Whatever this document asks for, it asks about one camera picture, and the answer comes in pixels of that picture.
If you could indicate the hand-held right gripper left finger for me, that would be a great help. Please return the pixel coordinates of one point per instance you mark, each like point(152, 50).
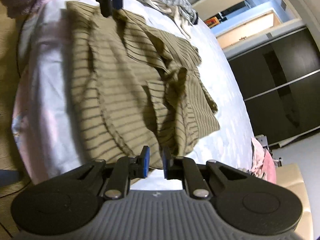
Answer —
point(145, 162)

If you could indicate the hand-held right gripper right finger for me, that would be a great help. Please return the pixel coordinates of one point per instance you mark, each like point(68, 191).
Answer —
point(165, 164)

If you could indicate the brown striped shirt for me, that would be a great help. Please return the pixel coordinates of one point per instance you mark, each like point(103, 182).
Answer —
point(120, 92)

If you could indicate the white garment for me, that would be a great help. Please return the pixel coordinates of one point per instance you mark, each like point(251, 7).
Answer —
point(183, 26)

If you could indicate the light pink garment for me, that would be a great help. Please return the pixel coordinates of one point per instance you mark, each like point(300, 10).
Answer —
point(257, 155)

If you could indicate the orange stool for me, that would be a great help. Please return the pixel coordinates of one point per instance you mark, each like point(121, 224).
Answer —
point(212, 22)

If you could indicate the white nightstand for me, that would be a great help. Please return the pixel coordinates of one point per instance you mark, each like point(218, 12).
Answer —
point(263, 140)

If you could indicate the pink blanket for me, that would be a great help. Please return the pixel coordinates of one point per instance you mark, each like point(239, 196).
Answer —
point(269, 166)

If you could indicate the bed with dotted sheet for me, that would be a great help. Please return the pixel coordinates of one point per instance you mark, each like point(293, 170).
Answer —
point(50, 92)

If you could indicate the beige headboard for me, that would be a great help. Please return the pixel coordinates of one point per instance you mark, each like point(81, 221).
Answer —
point(292, 180)

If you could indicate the black wardrobe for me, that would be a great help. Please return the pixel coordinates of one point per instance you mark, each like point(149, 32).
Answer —
point(275, 80)

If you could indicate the beige inner door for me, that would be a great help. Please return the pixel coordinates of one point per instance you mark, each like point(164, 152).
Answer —
point(250, 30)

